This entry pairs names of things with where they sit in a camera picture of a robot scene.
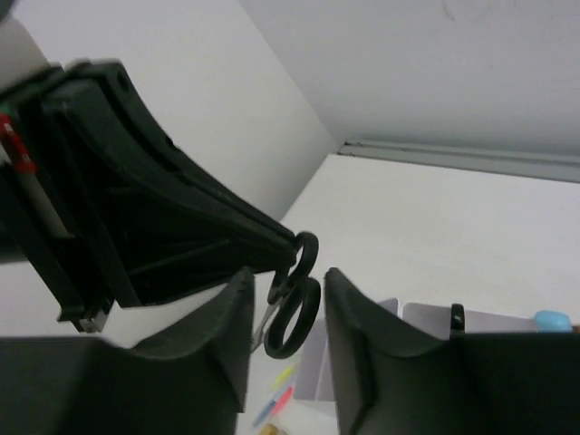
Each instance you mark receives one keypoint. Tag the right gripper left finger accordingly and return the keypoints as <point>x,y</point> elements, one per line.
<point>190,378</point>

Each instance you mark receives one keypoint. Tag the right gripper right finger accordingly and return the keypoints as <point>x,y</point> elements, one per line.
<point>392,378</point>

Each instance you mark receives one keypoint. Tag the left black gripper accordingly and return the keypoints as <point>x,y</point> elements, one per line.
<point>149,226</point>

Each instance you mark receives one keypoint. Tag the yellow eraser block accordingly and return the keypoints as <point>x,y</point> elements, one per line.
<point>271,429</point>

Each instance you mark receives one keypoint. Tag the black handled scissors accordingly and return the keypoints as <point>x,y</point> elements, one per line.
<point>457,321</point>
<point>293,299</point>

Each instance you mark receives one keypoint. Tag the blue marker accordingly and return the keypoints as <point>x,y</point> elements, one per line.
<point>548,321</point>

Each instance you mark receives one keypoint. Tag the orange pen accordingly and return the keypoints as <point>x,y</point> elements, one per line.
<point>18,158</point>

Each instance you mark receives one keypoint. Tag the white organizer upright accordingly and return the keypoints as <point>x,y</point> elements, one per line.
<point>435,321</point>

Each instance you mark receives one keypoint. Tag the aluminium frame rail back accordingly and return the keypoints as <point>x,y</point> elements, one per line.
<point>512,163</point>

